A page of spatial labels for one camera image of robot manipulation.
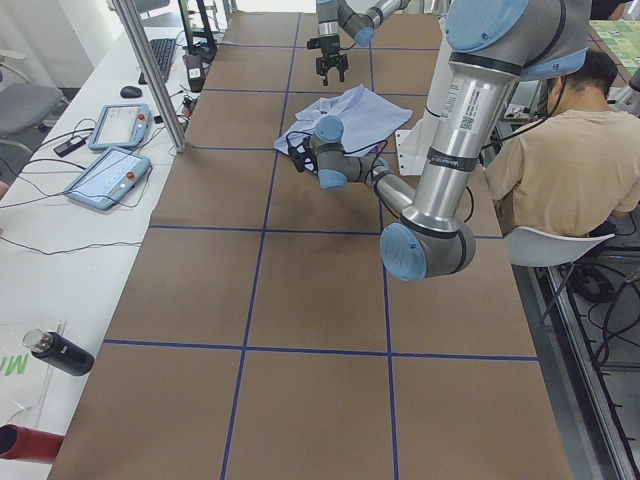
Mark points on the lower teach pendant tablet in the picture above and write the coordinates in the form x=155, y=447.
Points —
x=108, y=179

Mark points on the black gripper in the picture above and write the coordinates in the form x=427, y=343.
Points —
x=330, y=51

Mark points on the aluminium frame post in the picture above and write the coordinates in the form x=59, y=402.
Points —
x=136, y=34

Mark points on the black computer mouse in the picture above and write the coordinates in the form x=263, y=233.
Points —
x=130, y=92

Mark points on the black water bottle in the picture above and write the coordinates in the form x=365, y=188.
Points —
x=58, y=351

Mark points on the upper teach pendant tablet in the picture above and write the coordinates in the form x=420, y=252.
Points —
x=120, y=125

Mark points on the white central robot pedestal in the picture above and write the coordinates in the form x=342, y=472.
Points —
x=413, y=145

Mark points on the light blue striped shirt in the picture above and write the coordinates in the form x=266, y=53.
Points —
x=367, y=118

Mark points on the white plastic chair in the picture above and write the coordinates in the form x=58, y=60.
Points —
x=529, y=247

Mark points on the red bottle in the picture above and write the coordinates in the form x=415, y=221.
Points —
x=25, y=444

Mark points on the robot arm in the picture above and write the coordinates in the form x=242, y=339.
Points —
x=494, y=44
x=336, y=15

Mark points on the teach pendant tablet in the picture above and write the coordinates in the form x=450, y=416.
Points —
x=108, y=179
x=120, y=125

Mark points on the seated person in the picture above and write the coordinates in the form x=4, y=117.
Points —
x=569, y=174

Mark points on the black keyboard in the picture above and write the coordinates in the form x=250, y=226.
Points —
x=163, y=50

